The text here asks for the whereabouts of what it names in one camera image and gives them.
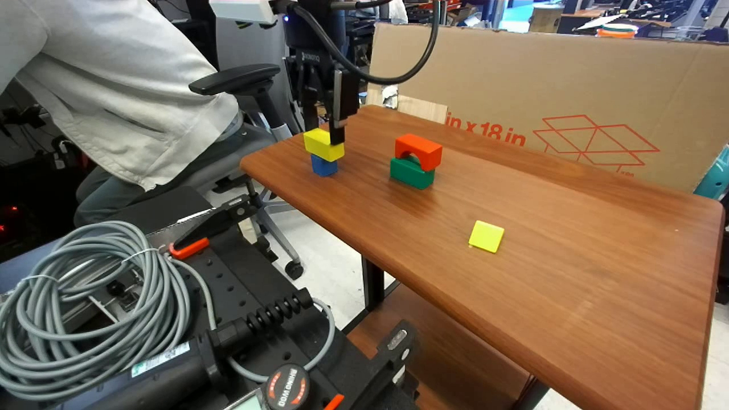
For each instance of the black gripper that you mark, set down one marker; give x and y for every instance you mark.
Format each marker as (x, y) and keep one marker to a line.
(343, 35)

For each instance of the yellow rectangle block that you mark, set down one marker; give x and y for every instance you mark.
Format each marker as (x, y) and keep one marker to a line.
(321, 143)

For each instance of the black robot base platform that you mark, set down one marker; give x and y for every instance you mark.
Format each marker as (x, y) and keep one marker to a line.
(252, 318)

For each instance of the teal object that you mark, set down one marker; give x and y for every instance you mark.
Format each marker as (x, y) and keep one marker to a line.
(717, 177)

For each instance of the blue cube block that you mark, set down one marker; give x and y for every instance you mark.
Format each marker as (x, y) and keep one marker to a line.
(325, 167)

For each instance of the plywood board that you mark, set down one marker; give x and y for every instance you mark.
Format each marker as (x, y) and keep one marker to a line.
(414, 108)

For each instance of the orange arch block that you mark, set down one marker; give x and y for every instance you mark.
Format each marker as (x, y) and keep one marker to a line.
(417, 149)

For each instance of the green block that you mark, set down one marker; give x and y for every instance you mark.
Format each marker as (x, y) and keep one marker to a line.
(411, 175)

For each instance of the grey office chair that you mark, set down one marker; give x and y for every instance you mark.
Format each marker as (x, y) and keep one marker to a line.
(252, 53)

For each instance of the yellow wedge block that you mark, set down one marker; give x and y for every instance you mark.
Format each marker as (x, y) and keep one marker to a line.
(487, 234)

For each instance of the person in white shirt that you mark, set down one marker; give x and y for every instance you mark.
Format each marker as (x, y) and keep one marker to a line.
(98, 76)

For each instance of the wooden shelf under table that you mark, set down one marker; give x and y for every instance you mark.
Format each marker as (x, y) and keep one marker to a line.
(440, 349)

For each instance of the large cardboard box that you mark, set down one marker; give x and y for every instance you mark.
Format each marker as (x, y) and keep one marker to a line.
(607, 83)

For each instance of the brown wooden table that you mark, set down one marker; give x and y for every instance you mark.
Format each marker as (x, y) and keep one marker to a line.
(571, 304)

